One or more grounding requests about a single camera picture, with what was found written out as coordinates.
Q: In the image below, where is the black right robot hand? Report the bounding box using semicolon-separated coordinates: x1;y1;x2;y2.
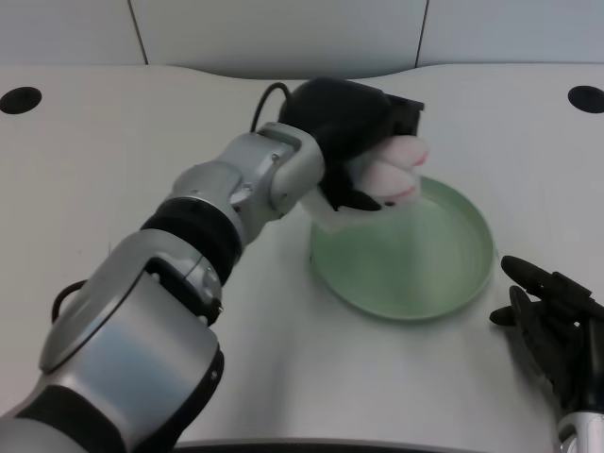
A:
489;255;604;416

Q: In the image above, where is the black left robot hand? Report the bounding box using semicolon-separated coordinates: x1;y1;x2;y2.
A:
276;77;426;213

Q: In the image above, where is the white plush rabbit doll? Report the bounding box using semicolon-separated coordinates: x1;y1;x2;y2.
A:
300;135;431;232

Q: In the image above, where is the green round plate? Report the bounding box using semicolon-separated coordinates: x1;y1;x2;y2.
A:
309;176;495;323

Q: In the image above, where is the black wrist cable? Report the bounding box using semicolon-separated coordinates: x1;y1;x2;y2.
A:
249;82;294;133

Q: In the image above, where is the black round cable grommet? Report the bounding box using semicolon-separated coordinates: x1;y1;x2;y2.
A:
567;85;604;114
0;86;43;114

